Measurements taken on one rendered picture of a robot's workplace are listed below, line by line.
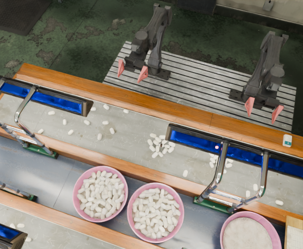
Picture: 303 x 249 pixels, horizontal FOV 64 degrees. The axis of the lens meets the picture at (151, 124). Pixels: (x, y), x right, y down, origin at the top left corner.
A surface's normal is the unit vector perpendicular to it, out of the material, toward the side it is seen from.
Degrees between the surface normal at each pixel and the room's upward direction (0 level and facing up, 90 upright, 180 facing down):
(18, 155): 0
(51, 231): 0
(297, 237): 0
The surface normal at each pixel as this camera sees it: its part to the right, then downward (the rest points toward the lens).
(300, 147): 0.00, -0.45
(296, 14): -0.35, 0.82
